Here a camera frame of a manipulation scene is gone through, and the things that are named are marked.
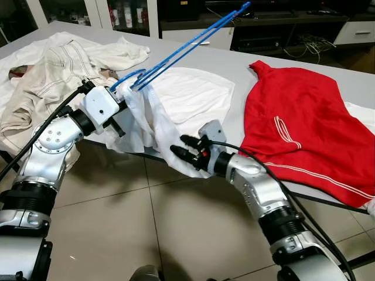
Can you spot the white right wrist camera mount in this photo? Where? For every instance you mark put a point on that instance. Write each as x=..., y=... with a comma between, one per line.
x=212, y=132

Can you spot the black table leg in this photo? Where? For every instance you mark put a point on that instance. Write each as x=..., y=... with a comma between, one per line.
x=363, y=259

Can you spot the red shirt white stripes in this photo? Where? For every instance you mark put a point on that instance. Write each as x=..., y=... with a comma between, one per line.
x=304, y=129

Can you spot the white t-shirt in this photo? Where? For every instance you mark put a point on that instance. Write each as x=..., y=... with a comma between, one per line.
x=193, y=96

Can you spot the black tv stand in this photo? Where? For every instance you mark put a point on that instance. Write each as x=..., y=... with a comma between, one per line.
x=281, y=38

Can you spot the cream white jeans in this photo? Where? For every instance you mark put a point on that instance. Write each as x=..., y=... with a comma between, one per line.
x=53, y=76

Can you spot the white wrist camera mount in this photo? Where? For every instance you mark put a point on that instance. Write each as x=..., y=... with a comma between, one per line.
x=212, y=132
x=99, y=105

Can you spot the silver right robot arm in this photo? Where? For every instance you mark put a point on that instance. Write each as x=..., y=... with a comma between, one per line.
x=258, y=181

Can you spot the grey robot foot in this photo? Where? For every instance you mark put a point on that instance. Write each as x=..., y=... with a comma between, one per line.
x=145, y=274

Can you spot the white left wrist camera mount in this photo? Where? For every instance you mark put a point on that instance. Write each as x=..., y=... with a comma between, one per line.
x=99, y=105

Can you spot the small white shirt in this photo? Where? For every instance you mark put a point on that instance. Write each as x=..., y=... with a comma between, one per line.
x=126, y=55

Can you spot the white glass door cabinet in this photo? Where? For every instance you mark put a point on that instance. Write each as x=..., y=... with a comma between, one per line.
x=151, y=17

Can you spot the white drawer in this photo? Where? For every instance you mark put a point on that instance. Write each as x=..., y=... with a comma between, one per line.
x=176, y=36
x=351, y=35

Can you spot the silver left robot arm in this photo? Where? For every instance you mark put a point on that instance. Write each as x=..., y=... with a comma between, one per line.
x=55, y=143

